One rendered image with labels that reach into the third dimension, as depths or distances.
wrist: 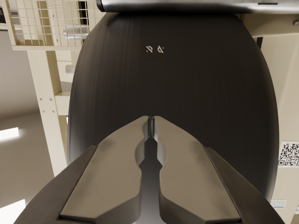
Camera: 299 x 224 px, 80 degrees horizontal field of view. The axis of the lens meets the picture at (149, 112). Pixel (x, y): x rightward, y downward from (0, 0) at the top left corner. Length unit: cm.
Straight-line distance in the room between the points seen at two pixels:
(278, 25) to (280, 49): 5
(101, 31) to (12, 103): 832
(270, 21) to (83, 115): 44
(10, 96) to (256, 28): 832
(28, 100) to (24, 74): 104
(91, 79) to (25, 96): 828
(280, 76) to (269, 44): 9
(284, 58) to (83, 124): 43
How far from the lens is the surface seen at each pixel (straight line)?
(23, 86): 844
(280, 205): 67
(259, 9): 36
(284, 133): 53
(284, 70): 49
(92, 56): 27
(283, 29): 47
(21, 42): 98
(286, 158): 57
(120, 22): 31
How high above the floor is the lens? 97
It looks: 21 degrees up
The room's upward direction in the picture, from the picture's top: 179 degrees counter-clockwise
